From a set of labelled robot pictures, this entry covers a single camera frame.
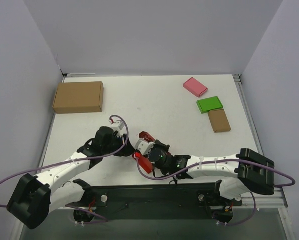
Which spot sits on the small brown cardboard box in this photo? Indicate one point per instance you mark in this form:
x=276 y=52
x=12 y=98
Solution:
x=219 y=121

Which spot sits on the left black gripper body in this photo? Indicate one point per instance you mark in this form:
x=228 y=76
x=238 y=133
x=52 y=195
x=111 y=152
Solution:
x=126 y=148

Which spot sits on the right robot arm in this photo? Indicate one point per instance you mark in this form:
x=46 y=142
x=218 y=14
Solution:
x=247 y=171

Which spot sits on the green paper box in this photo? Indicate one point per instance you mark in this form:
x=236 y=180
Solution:
x=209 y=104

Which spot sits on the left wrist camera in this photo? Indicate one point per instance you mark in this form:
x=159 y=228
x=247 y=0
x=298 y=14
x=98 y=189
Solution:
x=117 y=127

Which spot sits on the large brown cardboard box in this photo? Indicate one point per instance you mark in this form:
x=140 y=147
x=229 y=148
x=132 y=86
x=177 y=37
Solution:
x=79 y=97

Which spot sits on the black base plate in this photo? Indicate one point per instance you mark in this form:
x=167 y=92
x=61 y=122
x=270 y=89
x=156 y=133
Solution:
x=194 y=201

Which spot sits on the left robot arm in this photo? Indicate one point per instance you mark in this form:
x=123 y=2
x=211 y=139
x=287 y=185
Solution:
x=36 y=196

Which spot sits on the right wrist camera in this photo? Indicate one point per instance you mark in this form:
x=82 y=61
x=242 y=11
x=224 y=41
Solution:
x=144 y=147

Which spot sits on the red paper box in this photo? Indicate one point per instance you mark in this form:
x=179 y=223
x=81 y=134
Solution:
x=144 y=162

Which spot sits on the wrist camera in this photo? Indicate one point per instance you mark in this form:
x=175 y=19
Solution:
x=144 y=147
x=117 y=127

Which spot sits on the pink paper box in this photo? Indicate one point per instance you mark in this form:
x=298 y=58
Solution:
x=195 y=87

